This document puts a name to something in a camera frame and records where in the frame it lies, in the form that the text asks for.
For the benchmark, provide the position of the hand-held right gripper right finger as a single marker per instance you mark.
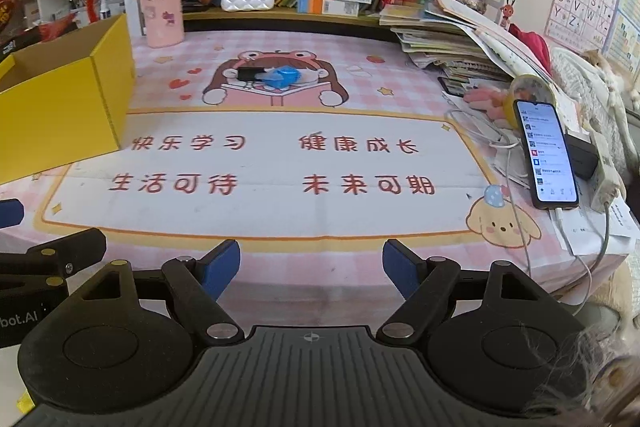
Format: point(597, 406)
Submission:
point(400, 269)

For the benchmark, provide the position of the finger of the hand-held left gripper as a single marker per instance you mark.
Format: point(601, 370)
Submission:
point(75, 247)
point(10, 213)

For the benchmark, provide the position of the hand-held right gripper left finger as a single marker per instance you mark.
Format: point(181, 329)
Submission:
point(222, 267)

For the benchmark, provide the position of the yellow cardboard box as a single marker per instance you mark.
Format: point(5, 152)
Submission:
point(60, 107)

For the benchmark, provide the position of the printed pink desk mat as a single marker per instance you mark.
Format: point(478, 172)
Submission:
point(300, 207)

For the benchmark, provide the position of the black smartphone with lit screen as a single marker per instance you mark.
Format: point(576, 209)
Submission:
point(547, 157)

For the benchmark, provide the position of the red foil bag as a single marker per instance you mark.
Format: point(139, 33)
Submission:
point(55, 29)

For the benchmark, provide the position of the dark phone under papers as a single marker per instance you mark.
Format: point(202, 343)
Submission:
point(450, 87)

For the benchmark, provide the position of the small black box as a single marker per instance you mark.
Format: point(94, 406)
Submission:
point(246, 75)

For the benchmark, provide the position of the light blue transparent toy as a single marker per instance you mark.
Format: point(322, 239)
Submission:
point(282, 78)

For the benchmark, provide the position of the black adapter box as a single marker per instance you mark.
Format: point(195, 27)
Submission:
point(582, 157)

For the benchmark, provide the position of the yellow tape roll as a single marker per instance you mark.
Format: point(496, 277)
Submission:
point(530, 89)

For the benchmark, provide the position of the grey fluffy fur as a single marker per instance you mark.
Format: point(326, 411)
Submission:
point(590, 387)

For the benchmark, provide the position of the white power strip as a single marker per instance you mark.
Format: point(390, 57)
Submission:
point(607, 172)

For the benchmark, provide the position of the pile of books and papers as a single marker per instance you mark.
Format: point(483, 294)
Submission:
point(450, 42)

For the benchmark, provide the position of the pink cylindrical holder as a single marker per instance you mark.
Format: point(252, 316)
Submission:
point(160, 12)

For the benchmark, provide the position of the white knit blanket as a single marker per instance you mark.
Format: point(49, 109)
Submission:
point(600, 107)

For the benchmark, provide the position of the red cloth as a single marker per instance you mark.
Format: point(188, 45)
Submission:
point(530, 44)

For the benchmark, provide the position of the pale chart wall poster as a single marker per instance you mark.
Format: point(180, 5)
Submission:
point(625, 27)

